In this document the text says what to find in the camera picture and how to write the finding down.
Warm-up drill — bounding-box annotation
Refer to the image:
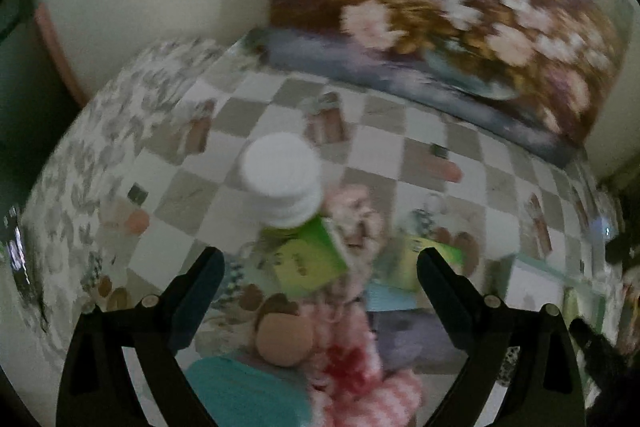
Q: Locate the clear plastic box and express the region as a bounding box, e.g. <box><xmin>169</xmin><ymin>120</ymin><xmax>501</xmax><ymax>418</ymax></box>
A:
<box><xmin>505</xmin><ymin>252</ymin><xmax>617</xmax><ymax>343</ymax></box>

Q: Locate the purple cloth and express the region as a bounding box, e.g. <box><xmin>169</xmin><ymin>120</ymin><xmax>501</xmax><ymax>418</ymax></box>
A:
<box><xmin>372</xmin><ymin>309</ymin><xmax>471</xmax><ymax>374</ymax></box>

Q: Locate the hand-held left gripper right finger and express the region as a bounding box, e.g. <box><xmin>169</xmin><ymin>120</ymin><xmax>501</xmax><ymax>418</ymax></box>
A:
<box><xmin>416</xmin><ymin>248</ymin><xmax>587</xmax><ymax>427</ymax></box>

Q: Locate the leopard print scrunchie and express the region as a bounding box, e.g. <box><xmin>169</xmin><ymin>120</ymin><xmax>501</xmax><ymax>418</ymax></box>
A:
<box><xmin>495</xmin><ymin>347</ymin><xmax>523</xmax><ymax>389</ymax></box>

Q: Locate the teal cloth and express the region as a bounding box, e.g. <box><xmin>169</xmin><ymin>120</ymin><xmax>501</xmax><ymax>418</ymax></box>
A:
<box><xmin>187</xmin><ymin>354</ymin><xmax>312</xmax><ymax>427</ymax></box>

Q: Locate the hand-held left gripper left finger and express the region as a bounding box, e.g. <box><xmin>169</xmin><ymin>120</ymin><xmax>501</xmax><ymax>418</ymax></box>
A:
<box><xmin>56</xmin><ymin>247</ymin><xmax>226</xmax><ymax>427</ymax></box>

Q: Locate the green packet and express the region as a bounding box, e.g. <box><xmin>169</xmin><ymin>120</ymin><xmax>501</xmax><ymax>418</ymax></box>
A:
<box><xmin>387</xmin><ymin>236</ymin><xmax>467</xmax><ymax>293</ymax></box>

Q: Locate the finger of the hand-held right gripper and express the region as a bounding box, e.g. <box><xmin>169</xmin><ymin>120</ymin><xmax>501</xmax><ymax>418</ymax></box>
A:
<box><xmin>570</xmin><ymin>317</ymin><xmax>640</xmax><ymax>414</ymax></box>

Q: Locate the pink scrunchie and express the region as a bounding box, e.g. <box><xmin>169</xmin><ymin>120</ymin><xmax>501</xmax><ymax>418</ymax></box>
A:
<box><xmin>324</xmin><ymin>186</ymin><xmax>387</xmax><ymax>260</ymax></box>

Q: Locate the peach round plush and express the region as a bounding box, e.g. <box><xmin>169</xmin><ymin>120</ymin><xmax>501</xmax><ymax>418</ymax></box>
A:
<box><xmin>254</xmin><ymin>297</ymin><xmax>317</xmax><ymax>369</ymax></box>

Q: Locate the white-lidded green label bottle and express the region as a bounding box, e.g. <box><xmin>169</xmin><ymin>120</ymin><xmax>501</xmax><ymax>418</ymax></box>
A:
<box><xmin>237</xmin><ymin>133</ymin><xmax>323</xmax><ymax>248</ymax></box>

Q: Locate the black power adapter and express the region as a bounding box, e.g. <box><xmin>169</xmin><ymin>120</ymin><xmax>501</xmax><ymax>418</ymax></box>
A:
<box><xmin>604</xmin><ymin>232</ymin><xmax>640</xmax><ymax>265</ymax></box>

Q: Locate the yellow-green packet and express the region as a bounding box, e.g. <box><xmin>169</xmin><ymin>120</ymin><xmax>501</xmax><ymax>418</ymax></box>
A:
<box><xmin>270</xmin><ymin>217</ymin><xmax>351</xmax><ymax>299</ymax></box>

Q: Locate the white power strip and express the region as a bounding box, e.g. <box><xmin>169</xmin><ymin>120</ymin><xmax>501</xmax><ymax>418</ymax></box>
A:
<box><xmin>589</xmin><ymin>211</ymin><xmax>622</xmax><ymax>249</ymax></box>

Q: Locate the floral painting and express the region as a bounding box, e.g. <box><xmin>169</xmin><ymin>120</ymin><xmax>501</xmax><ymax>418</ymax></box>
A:
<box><xmin>267</xmin><ymin>0</ymin><xmax>636</xmax><ymax>168</ymax></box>

